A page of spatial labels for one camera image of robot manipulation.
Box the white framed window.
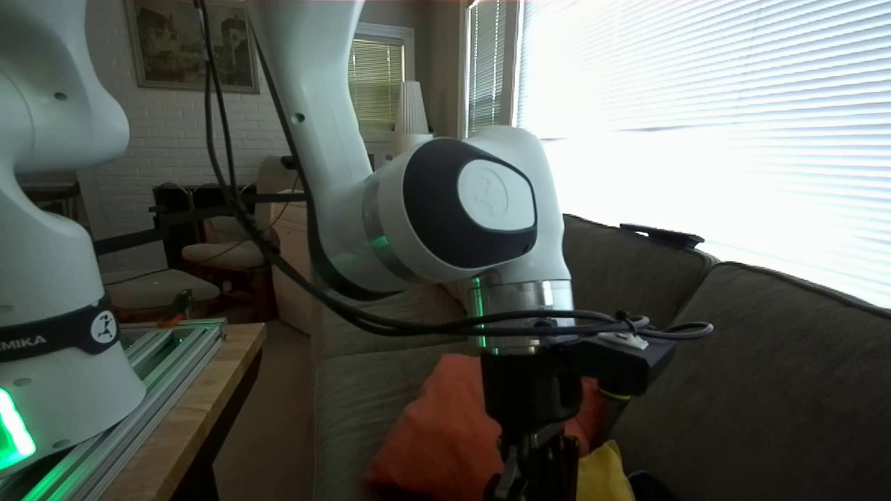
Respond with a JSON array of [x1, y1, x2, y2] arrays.
[[346, 23, 418, 133]]

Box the white lamp shade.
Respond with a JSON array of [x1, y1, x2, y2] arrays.
[[393, 79, 433, 140]]

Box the beige ottoman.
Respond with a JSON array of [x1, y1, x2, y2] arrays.
[[105, 268, 223, 323]]

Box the black remote control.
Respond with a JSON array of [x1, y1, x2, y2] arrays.
[[619, 220, 706, 252]]

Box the white window blinds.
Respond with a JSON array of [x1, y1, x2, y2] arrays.
[[513, 0, 891, 313]]

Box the framed wall picture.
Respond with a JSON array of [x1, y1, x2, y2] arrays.
[[123, 0, 264, 98]]

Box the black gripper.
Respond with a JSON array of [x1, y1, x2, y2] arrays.
[[478, 350, 588, 501]]

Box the wooden table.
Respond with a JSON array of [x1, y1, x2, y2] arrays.
[[94, 320, 269, 501]]

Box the wooden chair with cushion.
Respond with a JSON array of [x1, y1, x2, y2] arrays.
[[177, 211, 283, 323]]

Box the grey fabric sofa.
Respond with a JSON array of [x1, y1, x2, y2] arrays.
[[308, 211, 891, 501]]

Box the yellow pillow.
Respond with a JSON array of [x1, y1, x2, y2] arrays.
[[575, 437, 641, 501]]

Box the orange pillow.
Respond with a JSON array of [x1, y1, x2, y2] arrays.
[[364, 350, 612, 501]]

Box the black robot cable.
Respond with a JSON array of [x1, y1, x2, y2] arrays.
[[195, 0, 717, 346]]

